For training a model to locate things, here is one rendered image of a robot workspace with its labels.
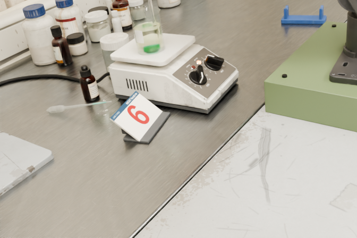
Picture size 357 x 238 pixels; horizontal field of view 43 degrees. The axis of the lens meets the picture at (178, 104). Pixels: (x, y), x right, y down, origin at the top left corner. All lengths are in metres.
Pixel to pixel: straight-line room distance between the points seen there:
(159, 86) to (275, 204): 0.31
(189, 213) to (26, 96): 0.50
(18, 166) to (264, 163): 0.36
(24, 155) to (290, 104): 0.42
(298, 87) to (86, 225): 0.36
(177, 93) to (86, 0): 0.60
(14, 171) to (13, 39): 0.50
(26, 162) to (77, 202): 0.13
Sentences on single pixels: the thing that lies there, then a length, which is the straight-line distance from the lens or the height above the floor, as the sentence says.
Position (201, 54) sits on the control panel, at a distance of 0.83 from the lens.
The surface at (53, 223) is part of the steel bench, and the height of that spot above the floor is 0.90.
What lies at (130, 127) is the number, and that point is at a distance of 0.72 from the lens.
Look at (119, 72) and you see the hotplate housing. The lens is 0.82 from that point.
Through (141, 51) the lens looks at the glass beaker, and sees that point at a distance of 0.79.
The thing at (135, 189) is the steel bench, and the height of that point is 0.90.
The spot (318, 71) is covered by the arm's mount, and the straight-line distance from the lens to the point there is 0.75.
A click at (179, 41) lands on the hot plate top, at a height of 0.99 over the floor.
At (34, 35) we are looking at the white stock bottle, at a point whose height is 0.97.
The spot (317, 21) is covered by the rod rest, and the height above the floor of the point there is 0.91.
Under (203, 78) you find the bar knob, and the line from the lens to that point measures 0.75.
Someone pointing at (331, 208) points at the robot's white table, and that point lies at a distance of 0.58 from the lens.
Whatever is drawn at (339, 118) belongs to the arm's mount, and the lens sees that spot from 0.70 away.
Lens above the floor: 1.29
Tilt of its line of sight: 29 degrees down
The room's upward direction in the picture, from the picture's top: 9 degrees counter-clockwise
